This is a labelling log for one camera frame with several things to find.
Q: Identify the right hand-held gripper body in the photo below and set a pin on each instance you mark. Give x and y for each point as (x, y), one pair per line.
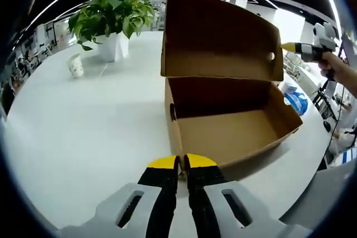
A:
(325, 37)

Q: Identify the brown cardboard shoe box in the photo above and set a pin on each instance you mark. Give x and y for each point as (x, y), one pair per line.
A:
(223, 126)

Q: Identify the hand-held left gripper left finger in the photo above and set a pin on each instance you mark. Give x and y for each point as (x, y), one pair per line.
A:
(161, 201)

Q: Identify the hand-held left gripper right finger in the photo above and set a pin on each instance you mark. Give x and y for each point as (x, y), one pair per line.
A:
(203, 201)

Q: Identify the white patterned paper cup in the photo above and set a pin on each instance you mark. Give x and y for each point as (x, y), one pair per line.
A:
(76, 66)

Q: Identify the person's right hand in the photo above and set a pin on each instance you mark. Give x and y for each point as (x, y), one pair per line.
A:
(333, 68)

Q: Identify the dark blue patterned soft pack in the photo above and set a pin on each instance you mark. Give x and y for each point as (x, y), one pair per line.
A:
(298, 103)

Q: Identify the green plant in white pot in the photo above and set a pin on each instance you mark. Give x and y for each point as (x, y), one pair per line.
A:
(111, 18)

